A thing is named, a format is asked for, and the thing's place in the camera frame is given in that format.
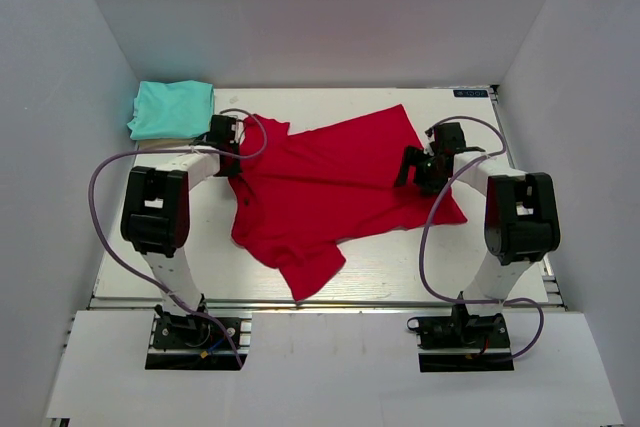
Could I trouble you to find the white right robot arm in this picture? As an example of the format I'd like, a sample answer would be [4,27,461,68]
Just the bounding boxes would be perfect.
[395,116,561,346]

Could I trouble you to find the folded beige t shirt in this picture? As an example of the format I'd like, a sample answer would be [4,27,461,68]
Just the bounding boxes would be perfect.
[137,138,194,150]

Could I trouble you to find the aluminium front table rail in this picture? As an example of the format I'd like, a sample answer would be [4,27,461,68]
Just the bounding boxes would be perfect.
[87,296,569,314]

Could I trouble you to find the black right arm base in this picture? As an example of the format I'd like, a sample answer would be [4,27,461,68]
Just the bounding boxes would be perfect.
[406,304,514,373]

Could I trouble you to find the blue table label sticker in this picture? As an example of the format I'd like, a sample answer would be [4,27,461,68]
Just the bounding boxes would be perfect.
[453,89,489,98]

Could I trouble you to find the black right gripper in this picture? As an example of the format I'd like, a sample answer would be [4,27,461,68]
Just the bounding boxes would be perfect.
[395,145,451,196]

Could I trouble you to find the red t shirt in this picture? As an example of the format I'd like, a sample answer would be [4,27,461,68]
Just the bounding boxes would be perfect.
[227,103,469,302]

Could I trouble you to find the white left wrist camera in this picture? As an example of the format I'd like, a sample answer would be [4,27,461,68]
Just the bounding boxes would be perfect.
[235,119,246,143]

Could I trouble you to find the folded teal t shirt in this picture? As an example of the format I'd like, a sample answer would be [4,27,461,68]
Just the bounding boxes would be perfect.
[127,80,214,141]

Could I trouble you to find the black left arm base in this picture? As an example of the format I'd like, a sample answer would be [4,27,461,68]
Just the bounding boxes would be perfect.
[145,305,251,372]

